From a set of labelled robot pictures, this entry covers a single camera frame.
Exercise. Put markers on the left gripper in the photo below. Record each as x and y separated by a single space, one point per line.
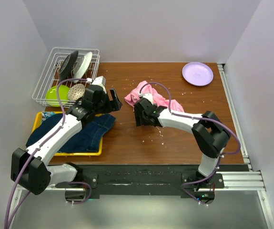
112 105

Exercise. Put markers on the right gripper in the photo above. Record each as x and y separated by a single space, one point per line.
138 120

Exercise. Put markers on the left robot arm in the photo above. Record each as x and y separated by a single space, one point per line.
30 167

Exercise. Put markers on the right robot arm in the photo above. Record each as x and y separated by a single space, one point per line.
210 137

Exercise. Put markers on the patterned ceramic cup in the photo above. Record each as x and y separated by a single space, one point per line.
76 92

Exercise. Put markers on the dark blue denim jeans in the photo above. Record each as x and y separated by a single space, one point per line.
87 140

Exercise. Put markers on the white plate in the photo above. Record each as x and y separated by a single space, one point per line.
81 67

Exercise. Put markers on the green plastic bowl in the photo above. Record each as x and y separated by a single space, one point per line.
52 99

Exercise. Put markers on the lilac plastic plate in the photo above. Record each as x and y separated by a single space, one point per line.
197 74

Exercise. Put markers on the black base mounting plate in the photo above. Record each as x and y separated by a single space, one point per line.
144 180

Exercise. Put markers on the blue patterned cloth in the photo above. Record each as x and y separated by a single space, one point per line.
46 115

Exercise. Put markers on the yellow plastic tray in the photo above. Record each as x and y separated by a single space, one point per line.
37 123

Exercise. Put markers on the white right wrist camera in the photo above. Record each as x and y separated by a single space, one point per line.
147 96

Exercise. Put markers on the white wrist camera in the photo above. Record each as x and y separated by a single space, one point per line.
100 80
147 96

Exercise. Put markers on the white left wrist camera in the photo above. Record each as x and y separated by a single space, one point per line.
100 80

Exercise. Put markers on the white wire dish rack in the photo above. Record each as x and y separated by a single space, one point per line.
50 74

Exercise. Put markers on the aluminium frame rail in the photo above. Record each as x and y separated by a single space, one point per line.
233 181

